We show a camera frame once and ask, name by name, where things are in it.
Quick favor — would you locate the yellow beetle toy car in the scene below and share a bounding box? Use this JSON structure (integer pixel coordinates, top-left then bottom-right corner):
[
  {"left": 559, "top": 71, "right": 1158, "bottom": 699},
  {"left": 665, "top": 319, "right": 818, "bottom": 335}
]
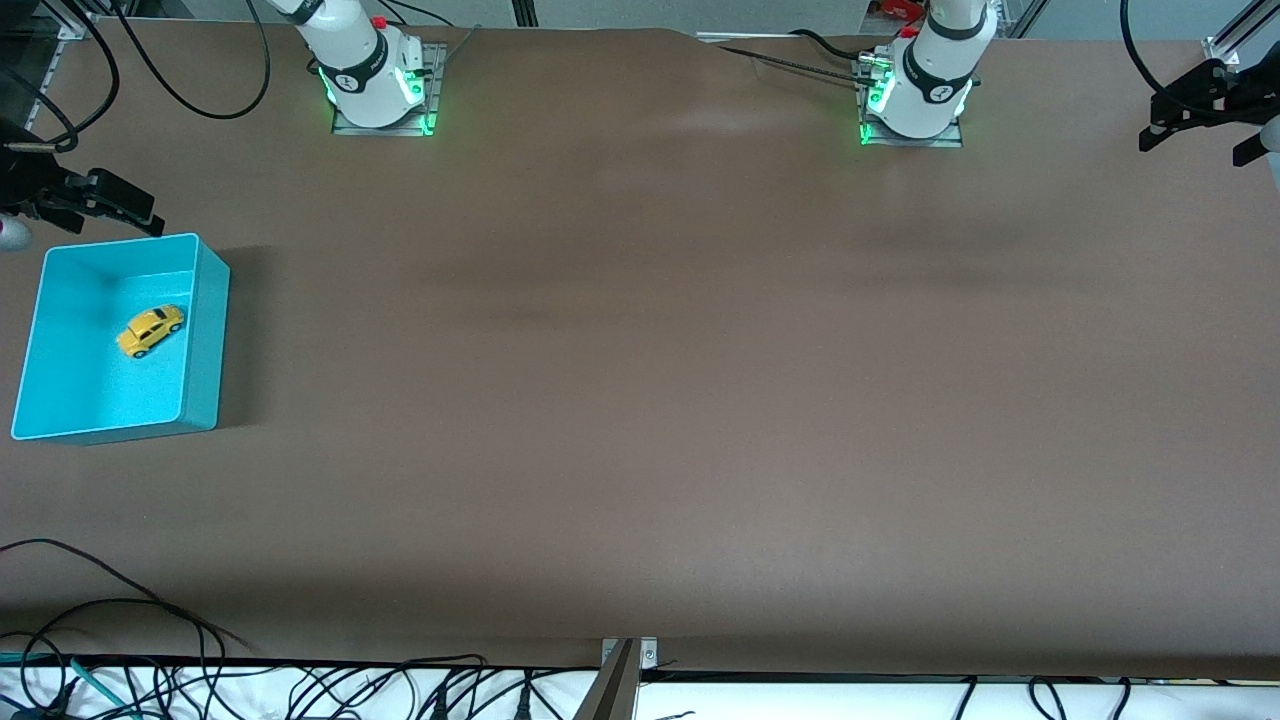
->
[{"left": 116, "top": 304, "right": 187, "bottom": 359}]

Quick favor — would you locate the turquoise plastic bin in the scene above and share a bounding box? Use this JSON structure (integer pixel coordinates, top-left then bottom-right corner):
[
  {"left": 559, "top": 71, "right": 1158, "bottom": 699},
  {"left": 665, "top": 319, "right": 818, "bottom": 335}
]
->
[{"left": 10, "top": 233, "right": 231, "bottom": 444}]

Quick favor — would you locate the brown table cover sheet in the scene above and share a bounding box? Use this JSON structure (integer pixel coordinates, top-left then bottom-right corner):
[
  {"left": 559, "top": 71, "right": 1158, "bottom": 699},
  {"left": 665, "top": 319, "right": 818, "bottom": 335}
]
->
[{"left": 0, "top": 20, "right": 1280, "bottom": 681}]

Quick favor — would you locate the aluminium frame profile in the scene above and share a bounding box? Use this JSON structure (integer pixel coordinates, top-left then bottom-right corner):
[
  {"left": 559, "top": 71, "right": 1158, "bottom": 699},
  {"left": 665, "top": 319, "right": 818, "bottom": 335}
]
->
[
  {"left": 1203, "top": 0, "right": 1280, "bottom": 67},
  {"left": 20, "top": 0, "right": 96, "bottom": 131}
]

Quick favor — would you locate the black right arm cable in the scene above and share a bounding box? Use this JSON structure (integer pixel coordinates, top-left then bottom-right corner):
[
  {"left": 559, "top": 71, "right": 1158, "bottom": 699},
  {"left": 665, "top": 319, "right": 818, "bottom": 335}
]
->
[{"left": 0, "top": 0, "right": 273, "bottom": 153}]

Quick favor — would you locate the long black floor cable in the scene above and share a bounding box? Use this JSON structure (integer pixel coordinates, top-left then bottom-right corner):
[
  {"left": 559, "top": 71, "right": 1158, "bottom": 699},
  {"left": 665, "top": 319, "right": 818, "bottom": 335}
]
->
[{"left": 0, "top": 538, "right": 253, "bottom": 653}]

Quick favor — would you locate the black base supply cable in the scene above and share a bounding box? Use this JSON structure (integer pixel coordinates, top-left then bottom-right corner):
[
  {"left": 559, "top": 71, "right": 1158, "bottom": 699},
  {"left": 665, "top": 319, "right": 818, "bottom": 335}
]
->
[{"left": 715, "top": 28, "right": 886, "bottom": 89}]

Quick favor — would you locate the teal cable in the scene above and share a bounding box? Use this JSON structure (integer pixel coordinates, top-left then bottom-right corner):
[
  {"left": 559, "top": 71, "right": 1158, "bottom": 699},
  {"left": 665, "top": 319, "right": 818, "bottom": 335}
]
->
[{"left": 0, "top": 650, "right": 136, "bottom": 720}]

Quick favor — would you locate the black cable tangle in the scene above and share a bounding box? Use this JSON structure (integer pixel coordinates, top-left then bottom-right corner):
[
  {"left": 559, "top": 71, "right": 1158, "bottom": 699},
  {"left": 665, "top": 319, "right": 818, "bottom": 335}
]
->
[{"left": 0, "top": 598, "right": 601, "bottom": 720}]

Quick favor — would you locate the grey metal stand post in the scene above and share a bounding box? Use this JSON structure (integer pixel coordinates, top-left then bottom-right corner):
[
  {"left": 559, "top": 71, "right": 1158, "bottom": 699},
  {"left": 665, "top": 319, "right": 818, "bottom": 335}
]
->
[{"left": 572, "top": 640, "right": 641, "bottom": 720}]

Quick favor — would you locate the metal table edge bracket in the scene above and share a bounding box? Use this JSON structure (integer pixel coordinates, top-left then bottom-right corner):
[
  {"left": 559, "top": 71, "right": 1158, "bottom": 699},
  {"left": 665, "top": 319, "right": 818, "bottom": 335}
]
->
[{"left": 600, "top": 637, "right": 659, "bottom": 669}]

